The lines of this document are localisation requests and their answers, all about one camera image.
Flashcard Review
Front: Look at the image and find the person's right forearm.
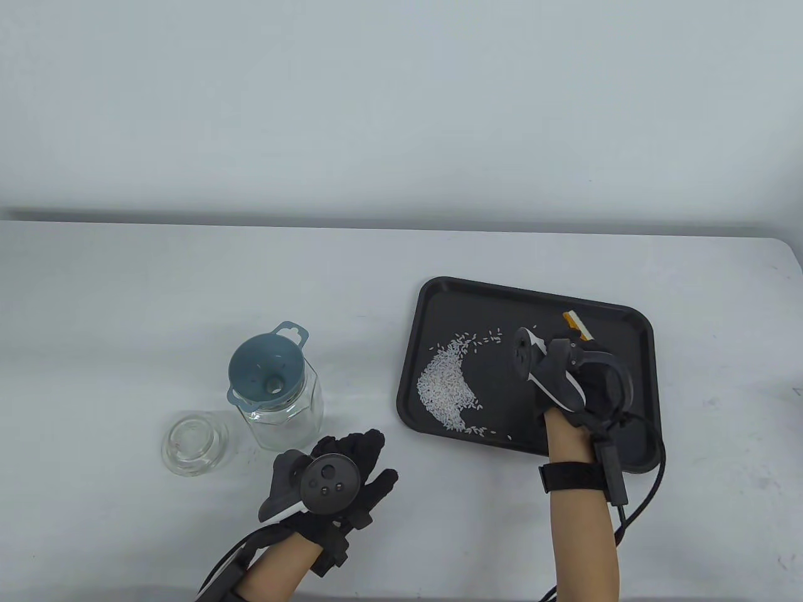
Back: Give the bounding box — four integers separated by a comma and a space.
541, 406, 622, 602

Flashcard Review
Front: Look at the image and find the pile of white rice grains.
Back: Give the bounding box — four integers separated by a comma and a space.
417, 325, 539, 441

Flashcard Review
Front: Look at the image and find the person's left forearm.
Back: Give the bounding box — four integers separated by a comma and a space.
235, 531, 316, 602

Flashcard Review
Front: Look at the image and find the clear glass jar lid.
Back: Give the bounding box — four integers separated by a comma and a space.
161, 411, 230, 478

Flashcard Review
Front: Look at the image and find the white scraper with yellow handle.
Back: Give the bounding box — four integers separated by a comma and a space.
562, 311, 594, 342

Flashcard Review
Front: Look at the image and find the blue plastic funnel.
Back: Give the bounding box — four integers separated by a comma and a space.
226, 320, 311, 414

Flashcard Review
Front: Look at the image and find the black left hand controller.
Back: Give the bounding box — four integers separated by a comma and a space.
258, 450, 364, 522

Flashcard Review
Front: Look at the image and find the black left wrist sensor cable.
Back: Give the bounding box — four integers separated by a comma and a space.
195, 525, 295, 602

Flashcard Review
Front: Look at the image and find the person's left hand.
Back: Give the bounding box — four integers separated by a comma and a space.
290, 429, 400, 579

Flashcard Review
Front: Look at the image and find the person's right hand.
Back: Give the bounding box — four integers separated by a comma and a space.
566, 339, 630, 435

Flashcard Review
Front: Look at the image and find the clear glass jar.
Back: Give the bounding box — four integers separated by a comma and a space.
237, 355, 324, 452

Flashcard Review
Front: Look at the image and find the black white right hand controller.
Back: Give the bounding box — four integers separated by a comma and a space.
513, 325, 635, 435

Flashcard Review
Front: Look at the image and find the black right wrist sensor module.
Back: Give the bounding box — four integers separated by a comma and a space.
592, 438, 629, 506

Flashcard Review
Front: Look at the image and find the black right wrist strap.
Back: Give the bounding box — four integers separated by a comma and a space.
538, 462, 608, 497

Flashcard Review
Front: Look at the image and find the black rectangular tray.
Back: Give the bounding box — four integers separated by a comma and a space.
397, 277, 666, 475

